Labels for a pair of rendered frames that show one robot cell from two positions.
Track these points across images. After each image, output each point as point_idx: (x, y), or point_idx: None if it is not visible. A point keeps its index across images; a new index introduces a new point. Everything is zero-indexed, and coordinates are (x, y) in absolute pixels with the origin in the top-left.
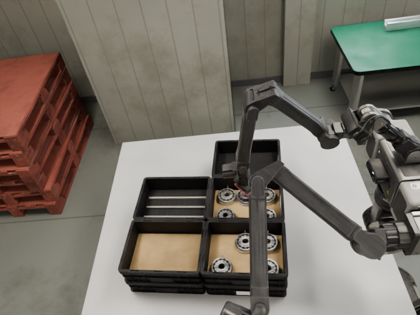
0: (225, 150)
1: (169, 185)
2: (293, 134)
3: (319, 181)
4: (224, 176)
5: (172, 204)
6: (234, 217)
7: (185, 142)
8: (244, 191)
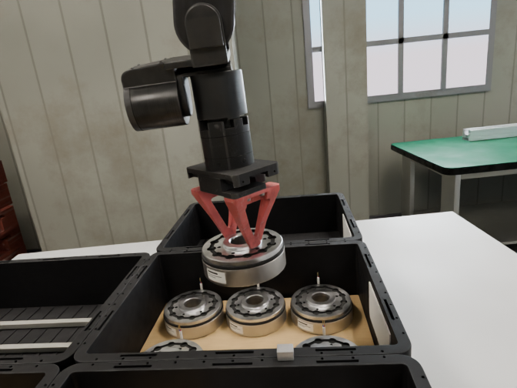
0: (216, 231)
1: (34, 289)
2: (365, 229)
3: (458, 299)
4: (129, 105)
5: (14, 341)
6: (190, 351)
7: (143, 249)
8: (222, 195)
